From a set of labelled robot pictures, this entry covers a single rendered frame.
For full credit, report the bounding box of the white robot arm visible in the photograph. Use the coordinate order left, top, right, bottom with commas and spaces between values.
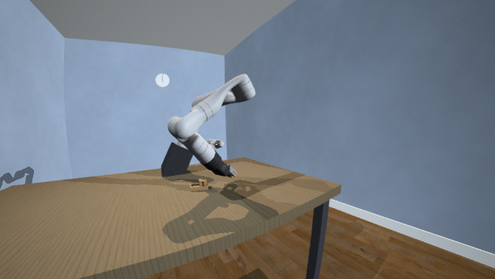
167, 74, 255, 156

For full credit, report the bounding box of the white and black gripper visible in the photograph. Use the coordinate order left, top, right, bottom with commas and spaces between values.
195, 139, 237, 176

